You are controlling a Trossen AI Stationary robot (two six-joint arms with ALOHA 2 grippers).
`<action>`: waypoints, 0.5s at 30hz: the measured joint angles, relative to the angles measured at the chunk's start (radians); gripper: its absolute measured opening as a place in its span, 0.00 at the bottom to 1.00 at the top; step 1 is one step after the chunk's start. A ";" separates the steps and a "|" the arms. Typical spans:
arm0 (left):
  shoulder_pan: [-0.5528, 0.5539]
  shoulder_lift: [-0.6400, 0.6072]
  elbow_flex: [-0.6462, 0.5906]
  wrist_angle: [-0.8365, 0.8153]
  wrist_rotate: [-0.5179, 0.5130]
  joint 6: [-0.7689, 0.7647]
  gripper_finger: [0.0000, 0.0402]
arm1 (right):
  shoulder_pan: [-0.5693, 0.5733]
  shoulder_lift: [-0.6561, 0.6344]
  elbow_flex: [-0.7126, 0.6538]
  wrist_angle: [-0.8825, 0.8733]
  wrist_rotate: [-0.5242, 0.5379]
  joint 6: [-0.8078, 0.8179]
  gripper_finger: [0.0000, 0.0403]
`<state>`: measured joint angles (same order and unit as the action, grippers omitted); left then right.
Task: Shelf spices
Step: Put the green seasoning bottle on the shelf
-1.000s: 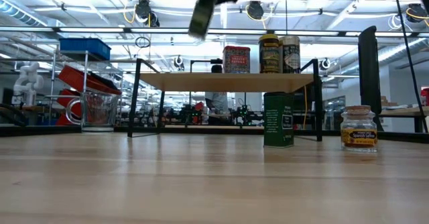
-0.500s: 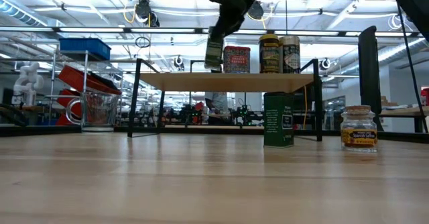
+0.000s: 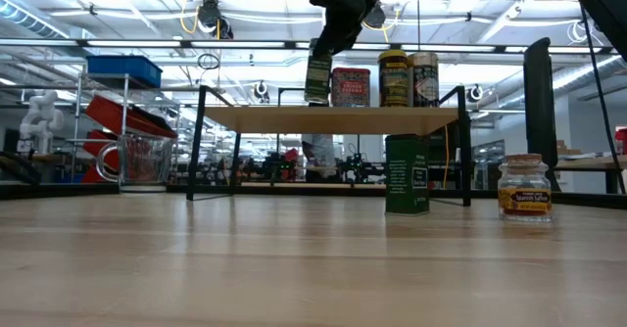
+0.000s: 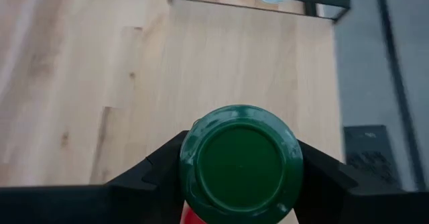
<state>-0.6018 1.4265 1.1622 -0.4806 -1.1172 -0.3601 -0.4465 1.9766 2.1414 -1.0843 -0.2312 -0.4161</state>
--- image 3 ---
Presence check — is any red plastic bin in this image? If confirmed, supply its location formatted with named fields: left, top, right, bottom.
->
left=83, top=95, right=178, bottom=140
left=80, top=129, right=121, bottom=185

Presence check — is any silver metal rack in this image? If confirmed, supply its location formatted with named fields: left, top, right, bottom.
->
left=68, top=71, right=131, bottom=186

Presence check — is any red smoked paprika tin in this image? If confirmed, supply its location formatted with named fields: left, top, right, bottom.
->
left=331, top=67, right=372, bottom=108

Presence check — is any yellow-lidded chili onion seasoning jar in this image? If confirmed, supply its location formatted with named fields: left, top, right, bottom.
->
left=377, top=49, right=410, bottom=108

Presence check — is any green black pepper tin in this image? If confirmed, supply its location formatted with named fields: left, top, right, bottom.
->
left=384, top=133, right=431, bottom=216

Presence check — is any black equipment cabinet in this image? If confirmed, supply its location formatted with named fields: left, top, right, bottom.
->
left=429, top=111, right=474, bottom=191

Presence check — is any wooden background workbench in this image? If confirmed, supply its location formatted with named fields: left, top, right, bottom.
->
left=555, top=154, right=627, bottom=195

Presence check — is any thin black hanging cable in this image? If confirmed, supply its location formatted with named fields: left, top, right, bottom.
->
left=580, top=3, right=627, bottom=195

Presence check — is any black upright tower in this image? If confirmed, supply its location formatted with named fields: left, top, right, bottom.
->
left=522, top=36, right=562, bottom=193

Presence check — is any black background robot station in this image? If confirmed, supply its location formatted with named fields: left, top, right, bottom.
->
left=342, top=153, right=386, bottom=185
left=262, top=150, right=301, bottom=184

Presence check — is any clear glass measuring cup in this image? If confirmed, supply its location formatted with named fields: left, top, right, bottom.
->
left=95, top=133, right=175, bottom=190

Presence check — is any black aluminium rig frame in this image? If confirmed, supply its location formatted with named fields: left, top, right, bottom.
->
left=0, top=182, right=627, bottom=210

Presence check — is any person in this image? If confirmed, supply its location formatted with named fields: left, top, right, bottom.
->
left=301, top=134, right=337, bottom=181

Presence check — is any green-lidded oregano glass jar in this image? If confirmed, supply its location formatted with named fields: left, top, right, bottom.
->
left=304, top=37, right=334, bottom=107

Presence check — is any blue plastic bin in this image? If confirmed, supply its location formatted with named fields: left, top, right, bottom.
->
left=86, top=55, right=164, bottom=89

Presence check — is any small cork-lidded saffron glass jar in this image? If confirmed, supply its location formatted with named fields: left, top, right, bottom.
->
left=497, top=153, right=554, bottom=222

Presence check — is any wooden shelf with black legs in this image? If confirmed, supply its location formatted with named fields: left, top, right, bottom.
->
left=186, top=85, right=472, bottom=208

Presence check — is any beige-lidded furikake seasoning jar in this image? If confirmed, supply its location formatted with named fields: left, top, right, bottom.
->
left=408, top=51, right=440, bottom=109

